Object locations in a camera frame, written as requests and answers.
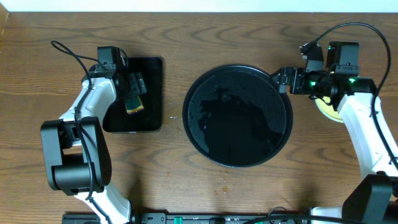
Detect green yellow sponge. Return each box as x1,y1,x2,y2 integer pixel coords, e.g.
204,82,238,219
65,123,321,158
125,96,144,114

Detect yellow plate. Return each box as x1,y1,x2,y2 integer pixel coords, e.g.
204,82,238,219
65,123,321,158
315,96,343,123

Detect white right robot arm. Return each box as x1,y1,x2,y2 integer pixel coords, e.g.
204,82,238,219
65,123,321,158
271,42,397,223

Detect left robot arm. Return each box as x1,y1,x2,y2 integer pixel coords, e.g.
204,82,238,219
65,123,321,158
40,72,146,223

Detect rectangular black tray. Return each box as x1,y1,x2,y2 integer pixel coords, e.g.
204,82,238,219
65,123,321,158
103,57,164,133

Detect round black tray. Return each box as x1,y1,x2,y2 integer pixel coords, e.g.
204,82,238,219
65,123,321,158
182,65,293,167

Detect right black camera cable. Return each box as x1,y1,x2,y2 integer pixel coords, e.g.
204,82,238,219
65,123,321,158
242,22,398,224

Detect black camera cable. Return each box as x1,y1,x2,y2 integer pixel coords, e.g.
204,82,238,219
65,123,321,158
242,22,398,224
50,40,113,224

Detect left black camera cable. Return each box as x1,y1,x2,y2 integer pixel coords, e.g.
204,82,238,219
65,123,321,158
50,40,113,224

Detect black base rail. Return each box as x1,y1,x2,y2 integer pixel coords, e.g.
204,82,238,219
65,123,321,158
61,212,312,224

